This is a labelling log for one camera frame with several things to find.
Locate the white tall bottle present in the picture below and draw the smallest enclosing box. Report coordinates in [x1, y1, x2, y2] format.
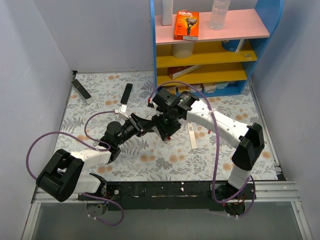
[161, 0, 174, 26]

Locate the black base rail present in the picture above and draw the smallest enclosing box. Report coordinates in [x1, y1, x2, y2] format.
[77, 181, 256, 216]

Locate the slim black remote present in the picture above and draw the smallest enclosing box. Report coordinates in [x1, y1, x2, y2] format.
[120, 83, 133, 105]

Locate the orange razor box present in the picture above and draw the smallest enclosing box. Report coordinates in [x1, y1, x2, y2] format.
[173, 10, 200, 41]

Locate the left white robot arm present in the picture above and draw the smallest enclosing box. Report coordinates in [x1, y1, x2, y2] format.
[36, 114, 155, 202]

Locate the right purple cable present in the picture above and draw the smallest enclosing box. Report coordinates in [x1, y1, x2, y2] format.
[149, 81, 257, 221]

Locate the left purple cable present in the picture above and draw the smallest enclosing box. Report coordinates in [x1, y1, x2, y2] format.
[25, 109, 125, 227]

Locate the purple cable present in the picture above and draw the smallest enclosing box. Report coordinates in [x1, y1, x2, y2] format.
[149, 81, 257, 221]
[25, 109, 125, 227]

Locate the light blue small pack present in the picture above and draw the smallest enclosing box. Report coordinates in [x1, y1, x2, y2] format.
[216, 81, 229, 90]

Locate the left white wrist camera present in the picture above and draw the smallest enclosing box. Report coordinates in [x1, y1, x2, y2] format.
[114, 104, 130, 121]

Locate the blue round tin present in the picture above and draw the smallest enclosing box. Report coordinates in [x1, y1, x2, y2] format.
[221, 39, 247, 52]

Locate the white remote battery cover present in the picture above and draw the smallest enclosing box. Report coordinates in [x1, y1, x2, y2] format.
[187, 122, 197, 150]

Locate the white orange small box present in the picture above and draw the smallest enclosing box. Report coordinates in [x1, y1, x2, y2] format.
[201, 82, 217, 94]

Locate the white cylinder container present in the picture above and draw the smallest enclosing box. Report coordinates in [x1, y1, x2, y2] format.
[171, 43, 195, 59]

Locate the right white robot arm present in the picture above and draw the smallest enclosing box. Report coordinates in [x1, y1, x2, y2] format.
[148, 88, 265, 203]

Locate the clear plastic bottle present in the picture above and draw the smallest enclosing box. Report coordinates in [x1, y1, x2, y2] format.
[209, 0, 231, 30]

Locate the black and silver remote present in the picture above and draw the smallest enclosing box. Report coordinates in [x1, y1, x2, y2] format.
[71, 79, 94, 105]

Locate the red and white flat box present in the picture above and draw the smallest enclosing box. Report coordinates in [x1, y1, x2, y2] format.
[167, 64, 203, 80]

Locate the blue shelf unit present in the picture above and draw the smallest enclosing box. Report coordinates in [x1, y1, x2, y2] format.
[149, 0, 284, 97]

